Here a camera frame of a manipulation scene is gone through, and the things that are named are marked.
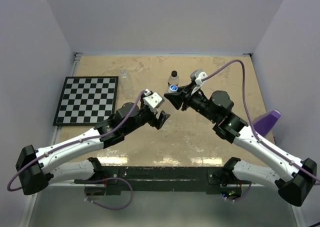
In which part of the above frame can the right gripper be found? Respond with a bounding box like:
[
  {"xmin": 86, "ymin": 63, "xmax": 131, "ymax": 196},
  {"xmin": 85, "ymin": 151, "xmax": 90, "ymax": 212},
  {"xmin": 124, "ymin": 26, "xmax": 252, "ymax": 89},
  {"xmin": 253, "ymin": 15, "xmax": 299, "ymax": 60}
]
[{"xmin": 165, "ymin": 81, "xmax": 218, "ymax": 123}]

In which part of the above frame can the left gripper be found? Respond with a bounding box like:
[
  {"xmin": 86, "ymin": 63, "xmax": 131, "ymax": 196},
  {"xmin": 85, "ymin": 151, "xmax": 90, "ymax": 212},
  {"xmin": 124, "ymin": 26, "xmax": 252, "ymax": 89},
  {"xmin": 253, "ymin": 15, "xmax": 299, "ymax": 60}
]
[{"xmin": 124, "ymin": 94, "xmax": 170, "ymax": 135}]

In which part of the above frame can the small clear plastic bottle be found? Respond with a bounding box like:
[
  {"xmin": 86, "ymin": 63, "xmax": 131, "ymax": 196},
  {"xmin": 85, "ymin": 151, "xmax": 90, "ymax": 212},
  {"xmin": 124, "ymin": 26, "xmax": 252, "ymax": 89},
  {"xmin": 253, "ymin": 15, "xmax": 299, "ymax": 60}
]
[{"xmin": 167, "ymin": 72, "xmax": 180, "ymax": 87}]

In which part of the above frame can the black bottle cap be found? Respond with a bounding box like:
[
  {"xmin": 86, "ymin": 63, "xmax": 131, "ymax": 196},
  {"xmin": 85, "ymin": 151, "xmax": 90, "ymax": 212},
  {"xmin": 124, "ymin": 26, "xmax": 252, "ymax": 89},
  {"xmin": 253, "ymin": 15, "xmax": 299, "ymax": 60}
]
[{"xmin": 171, "ymin": 70, "xmax": 178, "ymax": 77}]

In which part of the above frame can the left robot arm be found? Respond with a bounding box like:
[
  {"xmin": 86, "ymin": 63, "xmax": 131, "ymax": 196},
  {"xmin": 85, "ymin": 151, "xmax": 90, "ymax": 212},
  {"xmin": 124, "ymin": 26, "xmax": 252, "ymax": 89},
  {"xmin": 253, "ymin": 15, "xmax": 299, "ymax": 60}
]
[{"xmin": 15, "ymin": 102, "xmax": 170, "ymax": 196}]

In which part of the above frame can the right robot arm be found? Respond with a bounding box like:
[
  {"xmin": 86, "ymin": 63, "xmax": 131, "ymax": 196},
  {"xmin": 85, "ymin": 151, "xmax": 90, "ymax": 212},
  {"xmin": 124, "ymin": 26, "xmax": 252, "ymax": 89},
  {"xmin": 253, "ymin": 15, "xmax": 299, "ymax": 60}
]
[{"xmin": 164, "ymin": 85, "xmax": 317, "ymax": 207}]

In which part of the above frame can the black white checkerboard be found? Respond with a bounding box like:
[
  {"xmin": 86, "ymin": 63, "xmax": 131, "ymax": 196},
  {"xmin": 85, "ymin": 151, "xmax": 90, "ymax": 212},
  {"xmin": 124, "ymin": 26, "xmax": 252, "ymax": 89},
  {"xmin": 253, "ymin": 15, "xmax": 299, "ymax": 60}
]
[{"xmin": 59, "ymin": 76, "xmax": 119, "ymax": 127}]

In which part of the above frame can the purple object table edge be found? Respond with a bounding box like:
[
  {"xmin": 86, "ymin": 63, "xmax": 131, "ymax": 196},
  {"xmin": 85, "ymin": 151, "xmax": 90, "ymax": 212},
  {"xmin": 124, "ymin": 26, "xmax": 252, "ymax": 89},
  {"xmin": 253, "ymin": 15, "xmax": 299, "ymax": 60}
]
[{"xmin": 252, "ymin": 109, "xmax": 282, "ymax": 137}]

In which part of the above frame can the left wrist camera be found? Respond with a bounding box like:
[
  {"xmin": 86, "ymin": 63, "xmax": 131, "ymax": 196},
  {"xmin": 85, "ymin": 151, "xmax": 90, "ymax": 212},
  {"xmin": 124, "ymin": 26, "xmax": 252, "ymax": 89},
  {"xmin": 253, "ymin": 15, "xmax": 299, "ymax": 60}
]
[{"xmin": 142, "ymin": 89, "xmax": 165, "ymax": 114}]

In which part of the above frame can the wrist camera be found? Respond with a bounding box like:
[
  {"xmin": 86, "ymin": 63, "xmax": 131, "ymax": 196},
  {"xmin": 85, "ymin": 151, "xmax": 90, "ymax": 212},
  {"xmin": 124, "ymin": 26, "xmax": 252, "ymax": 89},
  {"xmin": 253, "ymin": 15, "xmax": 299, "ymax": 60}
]
[
  {"xmin": 142, "ymin": 89, "xmax": 165, "ymax": 114},
  {"xmin": 190, "ymin": 69, "xmax": 208, "ymax": 95}
]

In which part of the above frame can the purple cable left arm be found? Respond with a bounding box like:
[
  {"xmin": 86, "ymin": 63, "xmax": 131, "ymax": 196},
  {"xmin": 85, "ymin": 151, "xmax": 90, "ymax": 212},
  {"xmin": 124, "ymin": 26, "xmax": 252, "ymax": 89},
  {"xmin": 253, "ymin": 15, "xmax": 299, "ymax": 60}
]
[{"xmin": 6, "ymin": 90, "xmax": 148, "ymax": 192}]

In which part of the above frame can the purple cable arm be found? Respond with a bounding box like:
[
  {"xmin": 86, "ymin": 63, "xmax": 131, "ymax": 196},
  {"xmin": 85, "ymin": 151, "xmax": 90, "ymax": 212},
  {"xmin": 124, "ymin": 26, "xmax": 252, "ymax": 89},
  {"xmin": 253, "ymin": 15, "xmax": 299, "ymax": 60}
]
[
  {"xmin": 6, "ymin": 90, "xmax": 148, "ymax": 192},
  {"xmin": 202, "ymin": 59, "xmax": 320, "ymax": 185}
]

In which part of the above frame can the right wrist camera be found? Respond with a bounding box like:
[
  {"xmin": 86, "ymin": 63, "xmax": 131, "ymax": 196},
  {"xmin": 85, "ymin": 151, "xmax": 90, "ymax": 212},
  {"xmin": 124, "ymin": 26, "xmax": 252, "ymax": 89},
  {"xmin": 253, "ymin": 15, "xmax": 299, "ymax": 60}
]
[{"xmin": 190, "ymin": 69, "xmax": 208, "ymax": 95}]

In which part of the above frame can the purple cable loop front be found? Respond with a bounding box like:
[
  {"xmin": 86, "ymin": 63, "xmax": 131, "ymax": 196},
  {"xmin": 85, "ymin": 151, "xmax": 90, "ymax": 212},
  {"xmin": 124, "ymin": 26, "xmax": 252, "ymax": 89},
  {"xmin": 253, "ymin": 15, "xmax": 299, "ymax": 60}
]
[{"xmin": 84, "ymin": 176, "xmax": 135, "ymax": 210}]

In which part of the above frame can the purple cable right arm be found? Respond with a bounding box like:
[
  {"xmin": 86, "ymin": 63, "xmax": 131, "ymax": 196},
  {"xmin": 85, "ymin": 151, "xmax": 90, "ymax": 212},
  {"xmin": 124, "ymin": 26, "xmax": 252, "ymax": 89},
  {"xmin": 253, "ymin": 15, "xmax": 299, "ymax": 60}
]
[{"xmin": 202, "ymin": 59, "xmax": 320, "ymax": 185}]

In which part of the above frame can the aluminium rail left edge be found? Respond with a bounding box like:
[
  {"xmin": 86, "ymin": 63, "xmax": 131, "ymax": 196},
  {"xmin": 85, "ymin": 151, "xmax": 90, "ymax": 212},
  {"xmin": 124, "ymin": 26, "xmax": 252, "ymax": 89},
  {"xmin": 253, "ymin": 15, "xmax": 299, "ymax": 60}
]
[{"xmin": 48, "ymin": 53, "xmax": 81, "ymax": 151}]

